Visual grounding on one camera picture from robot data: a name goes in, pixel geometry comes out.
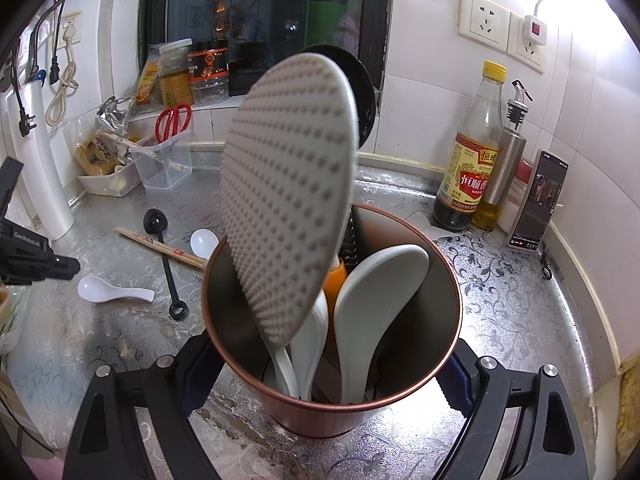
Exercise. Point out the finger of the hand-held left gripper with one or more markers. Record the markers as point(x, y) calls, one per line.
point(62, 268)

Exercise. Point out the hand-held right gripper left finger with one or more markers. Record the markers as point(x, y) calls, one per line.
point(195, 385)

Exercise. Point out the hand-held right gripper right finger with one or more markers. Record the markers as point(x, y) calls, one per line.
point(452, 380)

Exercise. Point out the small white soup spoon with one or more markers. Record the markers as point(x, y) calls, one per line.
point(92, 289)

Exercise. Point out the plain white ceramic spoon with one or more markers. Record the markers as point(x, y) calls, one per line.
point(385, 280)

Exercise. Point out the white printed ceramic spoon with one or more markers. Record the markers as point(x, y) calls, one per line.
point(310, 340)

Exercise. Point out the red metal utensil holder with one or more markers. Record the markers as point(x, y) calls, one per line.
point(325, 415)

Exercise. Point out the white dotted rice paddle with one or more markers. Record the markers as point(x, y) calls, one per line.
point(290, 185)

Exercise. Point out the black measuring spoon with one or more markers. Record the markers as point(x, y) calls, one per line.
point(362, 95)
point(154, 220)

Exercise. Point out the tall white cylinder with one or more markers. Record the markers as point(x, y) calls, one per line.
point(45, 185)

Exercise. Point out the clear bag of vegetables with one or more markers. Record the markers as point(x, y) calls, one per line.
point(7, 330)

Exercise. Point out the white plastic tray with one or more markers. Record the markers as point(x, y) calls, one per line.
point(107, 185)

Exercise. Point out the yellow snack packet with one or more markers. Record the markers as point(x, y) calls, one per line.
point(95, 152)

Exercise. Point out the black power plug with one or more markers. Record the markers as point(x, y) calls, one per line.
point(54, 72)
point(26, 125)

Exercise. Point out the clear plastic container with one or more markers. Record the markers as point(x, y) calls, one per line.
point(165, 175)

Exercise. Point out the plastic bag of yellow grains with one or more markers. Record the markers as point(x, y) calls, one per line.
point(629, 420)

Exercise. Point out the red scissors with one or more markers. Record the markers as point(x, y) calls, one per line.
point(173, 122)

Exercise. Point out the yellow cap vinegar bottle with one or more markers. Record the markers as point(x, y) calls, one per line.
point(467, 180)

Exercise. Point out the smartphone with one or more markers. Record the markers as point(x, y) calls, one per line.
point(540, 195)

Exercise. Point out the yellow food pouch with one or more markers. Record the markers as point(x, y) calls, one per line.
point(148, 82)

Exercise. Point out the steel oil dispenser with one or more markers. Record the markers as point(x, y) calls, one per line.
point(505, 160)

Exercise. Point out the black label spice jar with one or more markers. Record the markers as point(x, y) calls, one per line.
point(209, 75)

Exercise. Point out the dark framed window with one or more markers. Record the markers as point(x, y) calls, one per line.
point(280, 5)

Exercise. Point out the white wall socket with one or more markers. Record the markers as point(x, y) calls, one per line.
point(482, 20)
point(520, 55)
point(75, 16)

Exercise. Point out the white switch plug adapter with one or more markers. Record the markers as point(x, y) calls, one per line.
point(536, 30)

